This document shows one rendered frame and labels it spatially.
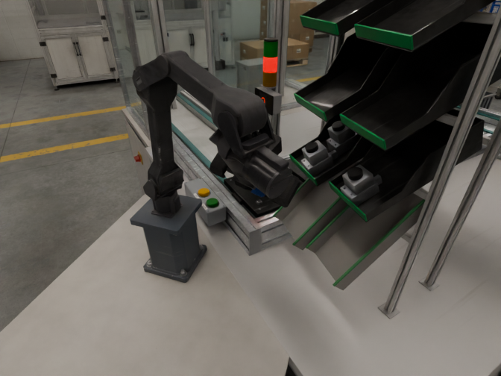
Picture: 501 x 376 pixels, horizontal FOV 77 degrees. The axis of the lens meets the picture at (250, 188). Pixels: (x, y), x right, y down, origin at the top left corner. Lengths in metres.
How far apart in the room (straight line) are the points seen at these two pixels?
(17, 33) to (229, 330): 8.52
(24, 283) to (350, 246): 2.08
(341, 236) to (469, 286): 0.44
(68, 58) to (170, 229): 5.49
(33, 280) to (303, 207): 1.94
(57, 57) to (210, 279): 5.51
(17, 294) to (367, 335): 2.05
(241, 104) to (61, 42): 5.73
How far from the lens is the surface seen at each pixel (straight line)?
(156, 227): 0.86
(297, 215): 0.93
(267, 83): 1.19
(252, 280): 0.96
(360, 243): 0.82
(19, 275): 2.57
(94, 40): 6.15
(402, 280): 0.87
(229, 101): 0.49
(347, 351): 0.88
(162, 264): 0.98
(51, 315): 1.04
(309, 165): 0.77
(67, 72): 6.24
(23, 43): 9.01
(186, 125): 1.78
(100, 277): 1.07
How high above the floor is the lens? 1.60
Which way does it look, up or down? 34 degrees down
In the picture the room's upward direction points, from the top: straight up
